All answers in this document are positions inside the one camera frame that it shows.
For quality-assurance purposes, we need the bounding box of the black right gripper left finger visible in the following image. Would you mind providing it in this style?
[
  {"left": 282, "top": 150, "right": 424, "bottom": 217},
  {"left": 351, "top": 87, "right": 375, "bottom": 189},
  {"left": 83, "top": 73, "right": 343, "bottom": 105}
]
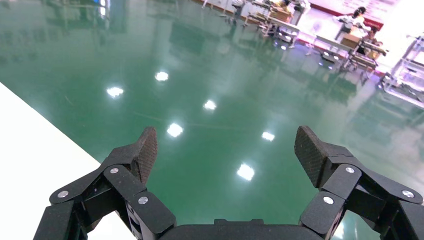
[{"left": 33, "top": 126, "right": 177, "bottom": 240}]

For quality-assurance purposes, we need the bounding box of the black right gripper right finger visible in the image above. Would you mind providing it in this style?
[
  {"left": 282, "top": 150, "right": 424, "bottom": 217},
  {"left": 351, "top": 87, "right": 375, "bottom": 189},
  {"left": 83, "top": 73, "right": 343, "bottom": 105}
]
[{"left": 293, "top": 125, "right": 424, "bottom": 240}]

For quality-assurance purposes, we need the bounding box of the white metal rack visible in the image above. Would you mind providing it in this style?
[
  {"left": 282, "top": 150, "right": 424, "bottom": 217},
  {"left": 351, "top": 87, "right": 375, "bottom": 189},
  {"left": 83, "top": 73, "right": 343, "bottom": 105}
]
[{"left": 380, "top": 33, "right": 424, "bottom": 110}]

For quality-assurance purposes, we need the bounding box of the brown carton on table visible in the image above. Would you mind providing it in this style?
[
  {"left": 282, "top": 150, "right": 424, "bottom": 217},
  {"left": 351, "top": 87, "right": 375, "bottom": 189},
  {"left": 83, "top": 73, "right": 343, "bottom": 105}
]
[{"left": 340, "top": 33, "right": 363, "bottom": 49}]

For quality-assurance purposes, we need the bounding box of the person in white top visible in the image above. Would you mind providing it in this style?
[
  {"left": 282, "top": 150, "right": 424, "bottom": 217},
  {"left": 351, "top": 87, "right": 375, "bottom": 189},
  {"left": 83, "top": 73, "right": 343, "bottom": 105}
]
[{"left": 335, "top": 6, "right": 369, "bottom": 36}]

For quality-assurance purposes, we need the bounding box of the brown carton on workbench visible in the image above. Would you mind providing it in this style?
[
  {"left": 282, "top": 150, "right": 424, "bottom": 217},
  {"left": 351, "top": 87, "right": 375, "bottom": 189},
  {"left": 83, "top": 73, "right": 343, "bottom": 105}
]
[{"left": 269, "top": 4, "right": 293, "bottom": 23}]

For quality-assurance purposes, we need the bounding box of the metal workbench with clutter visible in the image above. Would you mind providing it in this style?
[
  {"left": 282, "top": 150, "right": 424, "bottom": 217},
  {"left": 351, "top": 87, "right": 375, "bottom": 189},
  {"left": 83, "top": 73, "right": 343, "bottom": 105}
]
[{"left": 244, "top": 0, "right": 312, "bottom": 46}]

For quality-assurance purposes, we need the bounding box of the metal frame work table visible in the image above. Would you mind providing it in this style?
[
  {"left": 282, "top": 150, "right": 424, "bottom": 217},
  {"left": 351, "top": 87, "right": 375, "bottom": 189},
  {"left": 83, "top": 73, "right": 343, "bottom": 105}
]
[{"left": 317, "top": 32, "right": 389, "bottom": 75}]

